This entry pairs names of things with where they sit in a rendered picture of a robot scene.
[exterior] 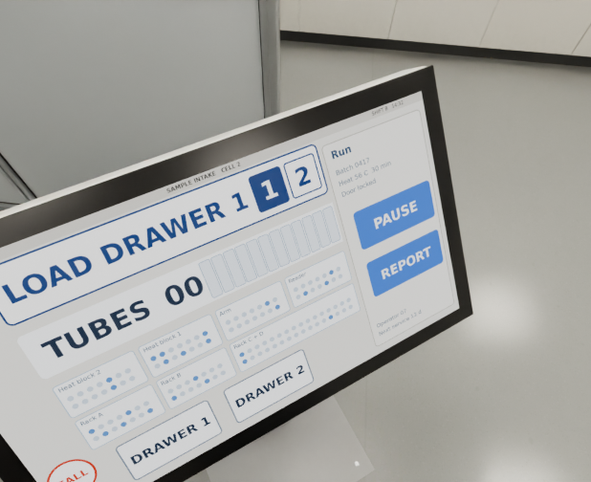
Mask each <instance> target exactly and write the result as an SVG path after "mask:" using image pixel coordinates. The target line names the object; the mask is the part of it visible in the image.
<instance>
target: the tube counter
mask: <svg viewBox="0 0 591 482"><path fill-rule="evenodd" d="M342 241H343V240H342V236H341V233H340V229H339V223H338V219H337V216H336V213H335V210H334V206H333V202H332V203H330V204H328V205H325V206H323V207H321V208H317V209H315V210H312V211H310V212H308V213H305V214H303V215H301V216H298V217H297V218H295V219H292V220H290V221H288V222H286V223H283V224H281V225H279V226H276V227H274V228H272V229H269V230H266V231H263V232H261V233H259V234H257V235H255V236H253V237H250V238H248V239H246V240H243V241H241V242H239V243H237V244H234V245H232V246H230V247H227V248H225V249H223V250H221V251H219V252H215V253H213V254H211V255H208V256H206V257H204V258H201V259H199V260H197V261H194V262H192V263H190V264H187V265H185V266H184V267H182V268H179V269H177V270H175V271H172V272H170V273H168V274H164V275H162V276H159V277H157V278H155V279H153V280H154V282H155V284H156V286H157V288H158V290H159V292H160V294H161V297H162V299H163V301H164V304H165V306H166V308H167V310H168V312H169V314H170V315H171V317H172V319H175V318H179V317H181V316H183V315H185V314H187V313H190V312H192V311H194V310H196V309H198V308H200V307H202V306H205V305H207V304H209V303H211V302H212V301H214V300H217V299H219V298H221V297H223V296H226V295H228V294H231V293H233V292H235V291H237V290H239V289H241V288H244V287H246V286H248V285H250V284H252V283H253V282H255V281H258V280H260V279H262V278H264V277H266V276H268V275H271V274H274V273H276V272H278V271H280V270H282V269H285V268H287V267H289V266H291V265H293V264H295V263H297V262H299V261H301V260H303V259H305V258H307V257H309V256H312V255H314V254H316V253H318V252H321V251H323V250H326V249H328V248H330V247H332V246H334V245H336V244H338V243H340V242H342Z"/></svg>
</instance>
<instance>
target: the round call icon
mask: <svg viewBox="0 0 591 482"><path fill-rule="evenodd" d="M36 477H37V479H38V480H39V481H40V482H107V481H106V479H105V478H104V476H103V475H102V473H101V472H100V470H99V468H98V467H97V465H96V464H95V462H94V461H93V459H92V458H91V456H90V455H89V453H88V452H87V450H86V449H85V450H83V451H81V452H79V453H77V454H75V455H73V456H71V457H69V458H68V459H66V460H64V461H62V462H60V463H58V464H56V465H54V466H52V467H50V468H48V469H46V470H45V471H43V472H41V473H39V474H37V475H36Z"/></svg>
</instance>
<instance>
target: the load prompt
mask: <svg viewBox="0 0 591 482"><path fill-rule="evenodd" d="M328 193H330V192H329V188H328V185H327V182H326V178H325V175H324V171H323V167H322V164H321V160H320V157H319V154H318V150H317V144H316V143H315V142H313V143H311V144H308V145H305V146H303V147H300V148H298V149H296V150H293V151H291V152H288V153H285V154H283V155H280V156H277V157H275V158H272V159H270V160H268V161H265V162H263V163H260V164H256V165H253V166H251V167H248V168H245V169H243V170H240V171H237V172H235V173H232V174H231V175H228V176H225V177H223V178H220V179H218V180H215V181H212V182H210V183H207V184H204V185H202V186H198V187H195V188H193V189H191V190H188V191H185V192H183V193H180V194H178V195H175V196H172V197H170V198H167V199H164V200H162V201H160V202H158V203H155V204H152V205H150V206H147V207H144V208H140V209H138V210H135V211H132V212H130V213H127V214H124V215H123V216H120V217H118V218H115V219H112V220H110V221H107V222H104V223H102V224H99V225H97V226H94V227H91V228H90V229H87V230H83V231H80V232H78V233H75V234H72V235H70V236H67V237H64V238H62V239H59V240H57V241H54V242H52V243H50V244H47V245H44V246H42V247H39V248H37V249H34V250H31V251H29V252H24V253H22V254H19V255H17V256H15V257H12V258H10V259H7V260H4V261H2V262H0V317H1V319H3V321H4V322H5V324H6V325H7V327H8V328H9V329H10V328H12V327H14V326H16V325H18V324H21V323H23V322H25V321H28V320H30V319H33V318H36V317H39V316H41V315H43V314H46V313H48V312H50V311H52V310H54V309H57V308H59V307H61V306H64V305H66V304H68V303H71V302H73V301H75V300H78V299H80V298H83V297H85V296H88V295H90V294H92V293H95V292H97V291H99V290H102V289H104V288H106V287H109V286H111V285H114V284H116V283H118V282H121V281H123V280H124V279H127V278H129V277H131V276H134V275H136V274H140V273H142V272H145V271H147V270H149V269H152V268H154V267H156V266H159V265H161V264H164V263H165V262H167V261H170V260H172V259H174V258H177V257H179V256H181V255H184V254H186V253H188V252H192V251H195V250H197V249H199V248H202V247H204V246H205V245H208V244H210V243H212V242H215V241H217V240H220V239H222V238H224V237H227V236H229V235H231V234H234V233H236V232H238V231H240V230H244V229H246V228H248V227H251V226H253V225H255V224H258V223H260V222H262V221H265V220H267V219H269V218H272V217H274V216H276V215H278V214H280V213H283V212H285V211H287V210H290V209H292V208H296V207H298V206H301V205H303V204H305V203H308V202H310V201H312V200H315V199H316V198H318V197H321V196H323V195H326V194H328Z"/></svg>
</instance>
